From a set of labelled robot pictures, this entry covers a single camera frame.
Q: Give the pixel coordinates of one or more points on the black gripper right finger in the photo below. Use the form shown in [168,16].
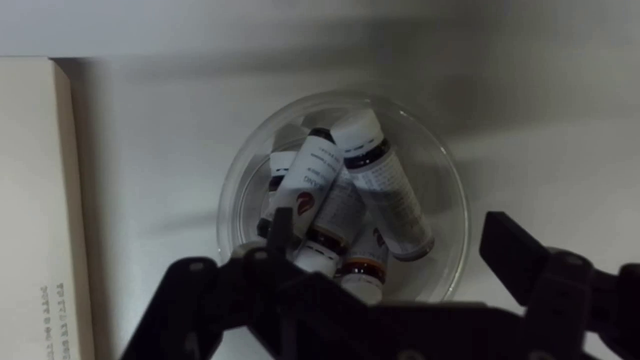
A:
[572,300]

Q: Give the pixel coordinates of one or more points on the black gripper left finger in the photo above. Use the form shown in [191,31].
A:
[201,293]

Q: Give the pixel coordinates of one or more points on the small white bottle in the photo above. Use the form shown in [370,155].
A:
[364,267]
[337,222]
[387,180]
[279,170]
[311,172]

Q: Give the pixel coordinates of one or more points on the wooden two-compartment tray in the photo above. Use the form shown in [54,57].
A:
[32,201]

